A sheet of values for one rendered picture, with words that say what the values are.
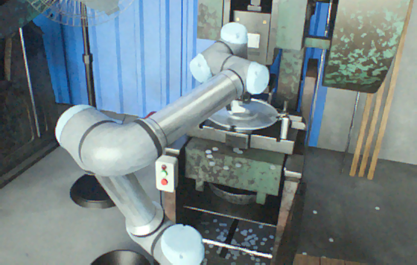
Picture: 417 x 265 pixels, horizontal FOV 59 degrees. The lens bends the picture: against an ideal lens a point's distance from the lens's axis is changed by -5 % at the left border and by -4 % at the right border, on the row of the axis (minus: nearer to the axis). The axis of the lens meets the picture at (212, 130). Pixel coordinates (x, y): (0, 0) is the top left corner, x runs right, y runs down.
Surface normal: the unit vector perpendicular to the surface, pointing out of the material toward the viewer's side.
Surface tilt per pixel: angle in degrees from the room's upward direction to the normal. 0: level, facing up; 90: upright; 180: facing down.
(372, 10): 97
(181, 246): 7
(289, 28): 90
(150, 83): 90
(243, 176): 90
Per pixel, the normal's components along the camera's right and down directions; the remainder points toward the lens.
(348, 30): -0.29, 0.67
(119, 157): 0.14, 0.27
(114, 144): 0.07, -0.25
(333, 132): -0.29, 0.44
